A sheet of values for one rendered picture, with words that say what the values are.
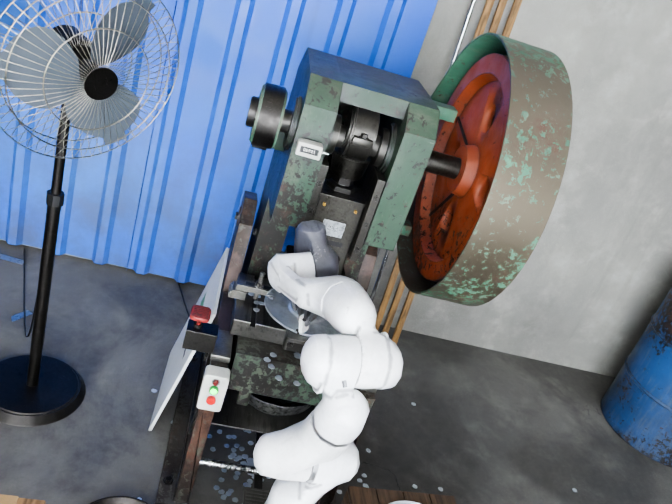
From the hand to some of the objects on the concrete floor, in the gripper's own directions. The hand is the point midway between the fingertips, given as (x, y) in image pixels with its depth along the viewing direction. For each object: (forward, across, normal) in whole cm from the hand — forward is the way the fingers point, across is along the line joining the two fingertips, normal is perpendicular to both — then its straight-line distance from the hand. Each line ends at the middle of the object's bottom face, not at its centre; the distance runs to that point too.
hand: (304, 323), depth 200 cm
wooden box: (+80, +58, -17) cm, 101 cm away
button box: (+86, -65, -2) cm, 108 cm away
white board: (+84, -59, -9) cm, 103 cm away
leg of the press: (+82, -44, -14) cm, 95 cm away
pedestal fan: (+77, -114, -32) cm, 141 cm away
